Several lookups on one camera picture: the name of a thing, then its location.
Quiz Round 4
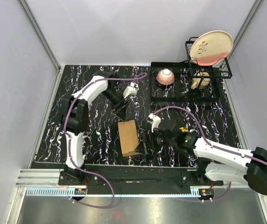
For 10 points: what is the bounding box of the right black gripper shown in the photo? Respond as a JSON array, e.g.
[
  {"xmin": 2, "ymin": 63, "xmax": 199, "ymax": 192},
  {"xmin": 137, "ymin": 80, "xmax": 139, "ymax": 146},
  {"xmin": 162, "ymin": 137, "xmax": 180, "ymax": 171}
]
[{"xmin": 134, "ymin": 126, "xmax": 176, "ymax": 154}]

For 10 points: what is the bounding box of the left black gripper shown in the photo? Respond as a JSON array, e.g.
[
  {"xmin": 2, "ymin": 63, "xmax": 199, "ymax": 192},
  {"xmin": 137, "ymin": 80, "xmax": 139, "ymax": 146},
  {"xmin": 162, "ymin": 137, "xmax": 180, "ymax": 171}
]
[{"xmin": 102, "ymin": 88, "xmax": 131, "ymax": 121}]

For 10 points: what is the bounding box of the brown cardboard express box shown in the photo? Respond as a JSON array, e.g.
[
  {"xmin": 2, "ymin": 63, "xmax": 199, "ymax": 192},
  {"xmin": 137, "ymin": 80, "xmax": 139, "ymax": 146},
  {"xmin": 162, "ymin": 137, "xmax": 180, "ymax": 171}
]
[{"xmin": 118, "ymin": 120, "xmax": 139, "ymax": 157}]

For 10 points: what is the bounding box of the yellow black utility knife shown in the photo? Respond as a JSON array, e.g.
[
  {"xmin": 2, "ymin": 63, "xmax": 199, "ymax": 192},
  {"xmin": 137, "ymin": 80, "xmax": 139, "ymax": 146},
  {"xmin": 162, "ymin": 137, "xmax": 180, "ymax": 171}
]
[{"xmin": 180, "ymin": 127, "xmax": 188, "ymax": 133}]

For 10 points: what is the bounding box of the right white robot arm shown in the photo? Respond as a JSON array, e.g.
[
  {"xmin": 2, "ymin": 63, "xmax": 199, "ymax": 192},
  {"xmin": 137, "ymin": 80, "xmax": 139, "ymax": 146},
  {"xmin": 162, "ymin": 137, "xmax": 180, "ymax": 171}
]
[{"xmin": 135, "ymin": 121, "xmax": 267, "ymax": 196}]

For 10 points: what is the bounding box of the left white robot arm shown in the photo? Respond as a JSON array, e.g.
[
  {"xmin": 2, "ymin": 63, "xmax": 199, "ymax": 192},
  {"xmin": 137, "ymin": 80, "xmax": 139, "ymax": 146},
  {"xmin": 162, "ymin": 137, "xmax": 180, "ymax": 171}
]
[{"xmin": 60, "ymin": 71, "xmax": 129, "ymax": 185}]

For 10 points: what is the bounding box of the pink patterned bowl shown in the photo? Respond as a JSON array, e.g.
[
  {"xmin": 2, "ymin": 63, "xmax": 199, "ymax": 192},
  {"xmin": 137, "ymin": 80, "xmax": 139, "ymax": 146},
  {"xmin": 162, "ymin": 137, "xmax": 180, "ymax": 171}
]
[{"xmin": 156, "ymin": 69, "xmax": 175, "ymax": 85}]

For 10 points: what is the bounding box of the beige ceramic mug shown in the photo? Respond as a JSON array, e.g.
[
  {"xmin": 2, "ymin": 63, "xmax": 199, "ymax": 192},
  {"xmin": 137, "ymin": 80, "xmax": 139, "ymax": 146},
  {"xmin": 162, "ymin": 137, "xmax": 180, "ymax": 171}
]
[{"xmin": 191, "ymin": 72, "xmax": 210, "ymax": 90}]

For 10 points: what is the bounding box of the cream pink plate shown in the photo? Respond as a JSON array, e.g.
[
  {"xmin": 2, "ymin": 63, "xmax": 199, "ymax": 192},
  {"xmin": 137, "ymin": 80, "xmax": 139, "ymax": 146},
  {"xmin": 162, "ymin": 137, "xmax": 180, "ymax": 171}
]
[{"xmin": 189, "ymin": 30, "xmax": 233, "ymax": 66}]

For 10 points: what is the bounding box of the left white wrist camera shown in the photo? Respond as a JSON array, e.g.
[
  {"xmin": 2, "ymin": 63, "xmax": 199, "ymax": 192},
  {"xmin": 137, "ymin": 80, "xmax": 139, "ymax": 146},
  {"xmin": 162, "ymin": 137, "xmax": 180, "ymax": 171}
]
[{"xmin": 123, "ymin": 82, "xmax": 139, "ymax": 98}]

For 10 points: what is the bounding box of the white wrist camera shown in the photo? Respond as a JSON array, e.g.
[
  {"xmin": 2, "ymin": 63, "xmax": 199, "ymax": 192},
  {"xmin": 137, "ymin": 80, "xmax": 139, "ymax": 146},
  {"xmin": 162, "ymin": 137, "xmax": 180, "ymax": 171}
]
[
  {"xmin": 123, "ymin": 82, "xmax": 139, "ymax": 98},
  {"xmin": 147, "ymin": 113, "xmax": 161, "ymax": 133}
]

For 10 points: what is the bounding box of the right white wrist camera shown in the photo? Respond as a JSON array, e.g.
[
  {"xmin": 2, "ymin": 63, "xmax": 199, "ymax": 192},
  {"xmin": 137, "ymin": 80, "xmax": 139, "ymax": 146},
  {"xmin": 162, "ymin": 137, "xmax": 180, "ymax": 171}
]
[{"xmin": 147, "ymin": 113, "xmax": 161, "ymax": 133}]

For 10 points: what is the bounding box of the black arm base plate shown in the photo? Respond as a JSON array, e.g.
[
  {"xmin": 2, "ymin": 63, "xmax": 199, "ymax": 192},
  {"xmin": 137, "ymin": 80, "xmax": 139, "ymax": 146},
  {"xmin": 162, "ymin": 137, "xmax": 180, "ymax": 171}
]
[{"xmin": 58, "ymin": 164, "xmax": 224, "ymax": 187}]

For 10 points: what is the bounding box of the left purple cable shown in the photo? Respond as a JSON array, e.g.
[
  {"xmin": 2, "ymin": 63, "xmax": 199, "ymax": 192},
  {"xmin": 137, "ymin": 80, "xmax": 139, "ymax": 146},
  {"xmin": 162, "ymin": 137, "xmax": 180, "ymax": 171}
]
[{"xmin": 63, "ymin": 72, "xmax": 148, "ymax": 208}]

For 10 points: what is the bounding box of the purple cable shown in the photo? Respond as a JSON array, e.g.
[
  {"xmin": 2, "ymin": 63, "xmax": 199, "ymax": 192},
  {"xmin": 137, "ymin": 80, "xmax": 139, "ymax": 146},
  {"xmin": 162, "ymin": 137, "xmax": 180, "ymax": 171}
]
[
  {"xmin": 63, "ymin": 72, "xmax": 148, "ymax": 208},
  {"xmin": 152, "ymin": 106, "xmax": 267, "ymax": 203}
]

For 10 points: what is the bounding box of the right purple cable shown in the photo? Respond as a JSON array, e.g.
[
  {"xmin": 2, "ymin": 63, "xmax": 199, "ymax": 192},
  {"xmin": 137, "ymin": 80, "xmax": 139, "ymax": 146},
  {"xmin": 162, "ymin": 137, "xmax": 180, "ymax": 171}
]
[{"xmin": 152, "ymin": 106, "xmax": 267, "ymax": 203}]

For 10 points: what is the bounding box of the black wire dish rack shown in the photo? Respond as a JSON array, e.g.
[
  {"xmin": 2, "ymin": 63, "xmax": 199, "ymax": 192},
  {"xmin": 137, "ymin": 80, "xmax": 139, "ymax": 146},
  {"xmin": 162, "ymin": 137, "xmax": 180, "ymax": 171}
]
[{"xmin": 150, "ymin": 37, "xmax": 233, "ymax": 103}]

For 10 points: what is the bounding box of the aluminium frame rail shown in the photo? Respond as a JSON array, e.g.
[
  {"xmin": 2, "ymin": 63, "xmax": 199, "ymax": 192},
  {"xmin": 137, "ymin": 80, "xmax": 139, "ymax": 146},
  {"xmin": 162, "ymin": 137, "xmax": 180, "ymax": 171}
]
[{"xmin": 18, "ymin": 0, "xmax": 62, "ymax": 72}]

